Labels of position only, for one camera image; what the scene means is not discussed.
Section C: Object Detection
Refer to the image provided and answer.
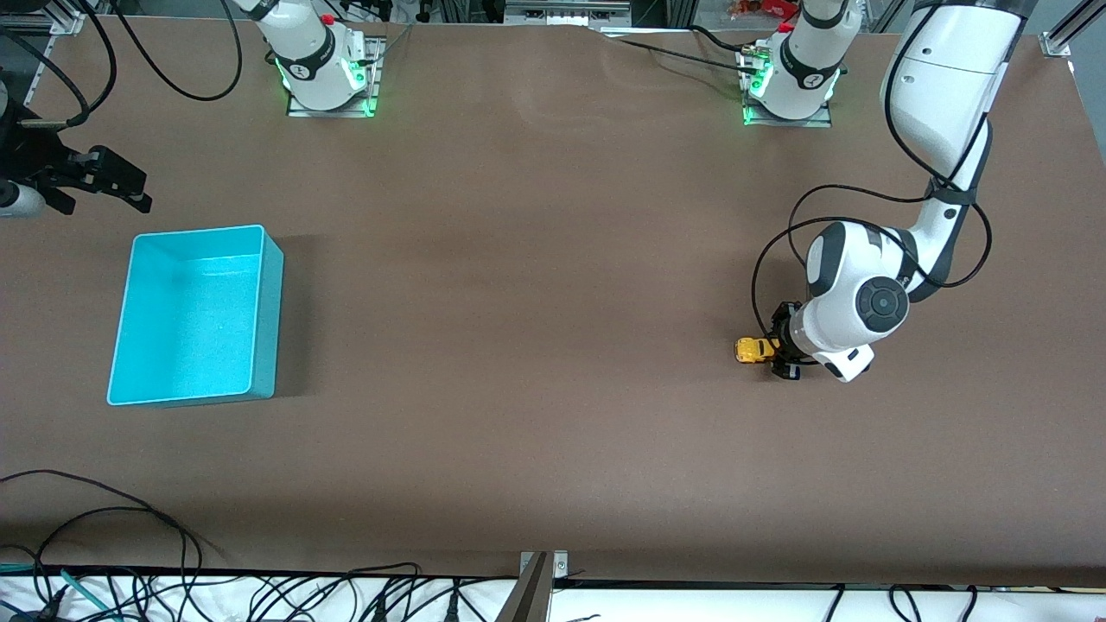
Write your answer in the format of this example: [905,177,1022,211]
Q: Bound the yellow beetle toy car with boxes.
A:
[734,336,784,366]

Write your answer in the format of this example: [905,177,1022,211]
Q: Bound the turquoise plastic bin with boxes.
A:
[106,225,285,407]

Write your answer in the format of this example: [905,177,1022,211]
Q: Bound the red orange item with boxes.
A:
[728,0,800,20]

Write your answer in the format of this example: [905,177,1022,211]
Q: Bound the grey metal device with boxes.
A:
[504,0,633,27]

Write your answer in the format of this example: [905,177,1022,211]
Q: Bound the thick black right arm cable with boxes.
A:
[0,0,120,130]

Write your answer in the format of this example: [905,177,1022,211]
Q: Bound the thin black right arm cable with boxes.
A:
[111,0,245,103]

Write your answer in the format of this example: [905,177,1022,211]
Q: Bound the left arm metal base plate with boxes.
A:
[741,43,836,129]

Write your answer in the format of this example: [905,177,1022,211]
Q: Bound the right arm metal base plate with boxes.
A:
[286,35,383,118]

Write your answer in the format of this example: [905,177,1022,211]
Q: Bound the black left base cable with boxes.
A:
[605,24,761,77]

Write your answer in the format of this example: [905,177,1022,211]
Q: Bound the long black table cable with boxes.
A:
[0,469,207,575]

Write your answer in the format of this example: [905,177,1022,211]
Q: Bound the short black table cable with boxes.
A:
[33,506,191,575]

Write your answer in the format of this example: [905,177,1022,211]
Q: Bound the metal table edge bracket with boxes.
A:
[495,550,569,622]

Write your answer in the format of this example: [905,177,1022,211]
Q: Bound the short aluminium frame profile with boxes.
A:
[1039,0,1106,60]

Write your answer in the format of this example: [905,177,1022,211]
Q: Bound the teal cable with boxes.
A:
[0,562,118,622]

